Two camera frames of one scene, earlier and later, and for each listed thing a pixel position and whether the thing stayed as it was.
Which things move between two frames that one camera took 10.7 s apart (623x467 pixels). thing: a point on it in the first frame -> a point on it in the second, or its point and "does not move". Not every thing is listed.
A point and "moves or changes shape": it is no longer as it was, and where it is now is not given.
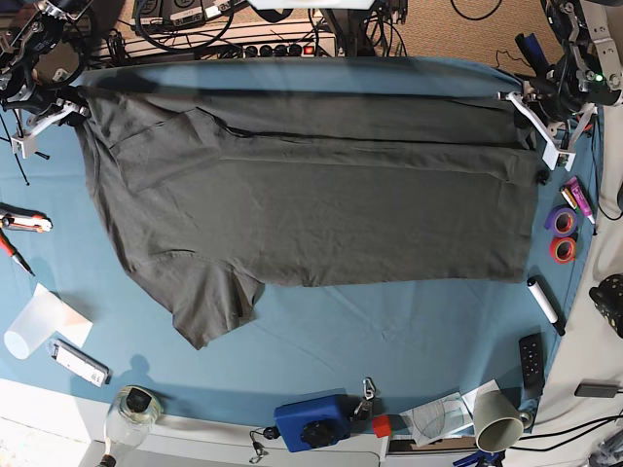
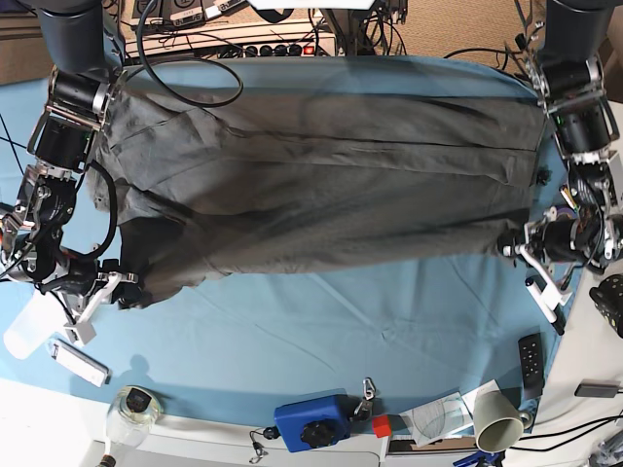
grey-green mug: x=497 y=424 does not move
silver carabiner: x=369 y=388 does not move
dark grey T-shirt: x=214 y=197 moves or changes shape
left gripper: x=561 y=90 -> x=557 y=238
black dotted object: x=607 y=298 does not move
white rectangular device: x=81 y=362 does not move
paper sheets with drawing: x=439 y=418 does not move
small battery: x=569 y=197 does not move
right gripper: x=44 y=96 -> x=78 y=281
